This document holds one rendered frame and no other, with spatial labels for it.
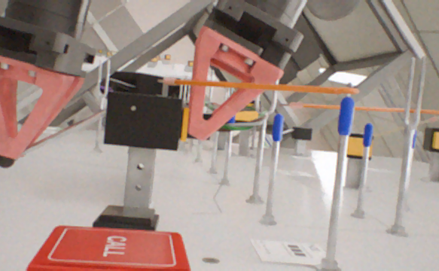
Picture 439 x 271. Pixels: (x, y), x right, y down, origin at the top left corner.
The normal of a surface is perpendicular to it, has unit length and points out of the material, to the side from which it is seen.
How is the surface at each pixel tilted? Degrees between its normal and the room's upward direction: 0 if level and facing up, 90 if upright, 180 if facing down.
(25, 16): 100
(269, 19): 92
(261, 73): 111
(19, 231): 49
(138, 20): 90
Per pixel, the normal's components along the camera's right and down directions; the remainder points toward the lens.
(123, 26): 0.25, 0.20
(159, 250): 0.10, -0.99
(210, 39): -0.08, 0.37
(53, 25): 0.54, 0.19
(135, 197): 0.05, 0.06
